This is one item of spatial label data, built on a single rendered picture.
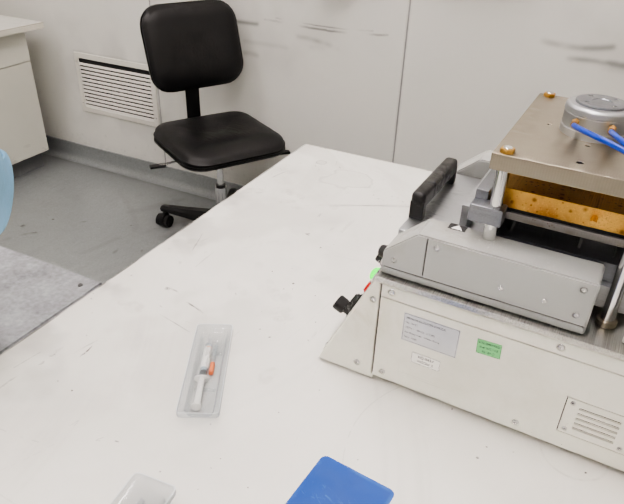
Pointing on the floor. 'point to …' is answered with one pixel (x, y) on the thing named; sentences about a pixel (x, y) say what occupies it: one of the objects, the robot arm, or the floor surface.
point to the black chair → (229, 49)
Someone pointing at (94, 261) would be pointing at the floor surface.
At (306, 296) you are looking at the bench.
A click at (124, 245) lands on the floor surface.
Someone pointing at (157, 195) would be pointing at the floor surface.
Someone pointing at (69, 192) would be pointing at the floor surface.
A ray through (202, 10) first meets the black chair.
